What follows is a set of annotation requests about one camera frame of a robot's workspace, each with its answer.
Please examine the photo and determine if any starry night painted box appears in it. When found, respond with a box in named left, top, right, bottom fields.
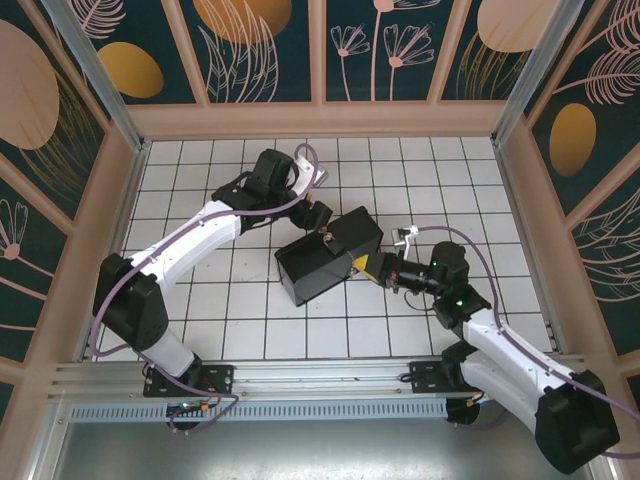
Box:
left=273, top=205, right=385, bottom=307

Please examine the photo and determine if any aluminium side edge strip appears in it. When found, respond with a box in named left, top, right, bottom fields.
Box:
left=493, top=141, right=569, bottom=354
left=73, top=139, right=151, bottom=362

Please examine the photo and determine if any grey metal sheet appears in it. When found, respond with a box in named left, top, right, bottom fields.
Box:
left=29, top=417, right=611, bottom=480

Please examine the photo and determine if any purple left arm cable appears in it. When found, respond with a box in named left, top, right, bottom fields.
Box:
left=89, top=143, right=322, bottom=396

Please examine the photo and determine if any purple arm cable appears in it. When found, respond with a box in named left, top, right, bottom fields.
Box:
left=409, top=225, right=640, bottom=461
left=89, top=143, right=322, bottom=396

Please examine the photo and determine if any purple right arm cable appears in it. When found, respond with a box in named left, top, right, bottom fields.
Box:
left=409, top=225, right=640, bottom=461

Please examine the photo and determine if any thin black cable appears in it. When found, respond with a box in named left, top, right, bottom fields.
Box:
left=403, top=291, right=437, bottom=312

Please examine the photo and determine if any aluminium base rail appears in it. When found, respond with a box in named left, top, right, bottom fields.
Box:
left=47, top=355, right=589, bottom=401

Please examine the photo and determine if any grey slotted cable duct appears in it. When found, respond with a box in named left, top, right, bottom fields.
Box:
left=67, top=398, right=450, bottom=422

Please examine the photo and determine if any aluminium corner post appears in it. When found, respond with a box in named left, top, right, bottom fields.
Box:
left=490, top=0, right=601, bottom=149
left=39, top=0, right=151, bottom=154

